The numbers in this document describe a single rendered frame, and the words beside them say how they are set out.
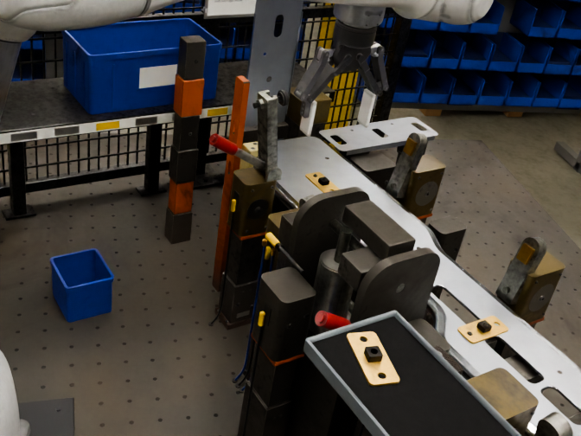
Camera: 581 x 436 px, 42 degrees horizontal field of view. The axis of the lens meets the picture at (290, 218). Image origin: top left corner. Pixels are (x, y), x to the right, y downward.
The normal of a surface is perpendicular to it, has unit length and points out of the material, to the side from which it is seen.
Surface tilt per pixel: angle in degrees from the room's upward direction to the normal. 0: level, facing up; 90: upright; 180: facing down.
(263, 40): 90
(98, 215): 0
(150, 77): 90
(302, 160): 0
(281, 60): 90
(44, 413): 2
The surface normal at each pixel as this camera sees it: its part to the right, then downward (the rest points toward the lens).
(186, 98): 0.52, 0.53
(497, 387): 0.14, -0.83
